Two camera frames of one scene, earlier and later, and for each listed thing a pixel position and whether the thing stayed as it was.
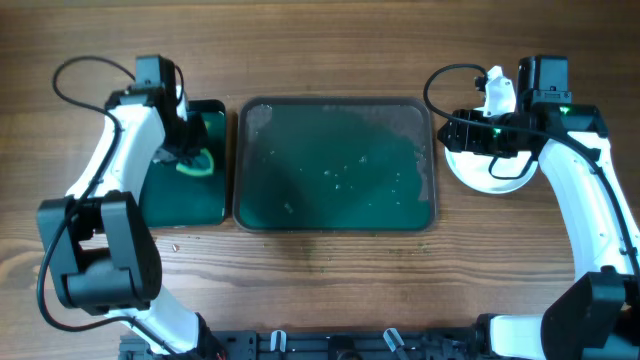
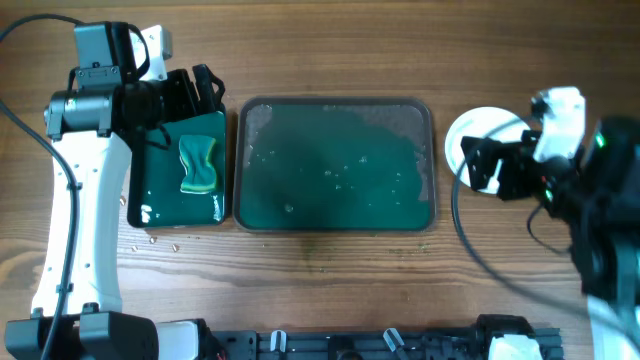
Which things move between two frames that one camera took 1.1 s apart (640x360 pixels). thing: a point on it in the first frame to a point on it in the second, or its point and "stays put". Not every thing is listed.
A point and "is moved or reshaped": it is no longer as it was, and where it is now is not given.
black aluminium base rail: [316, 345] stays put
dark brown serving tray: [334, 164] stays put
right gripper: [451, 132] to [507, 167]
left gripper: [185, 145] to [181, 91]
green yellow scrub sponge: [200, 166] is moved or reshaped
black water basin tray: [172, 198] stays put
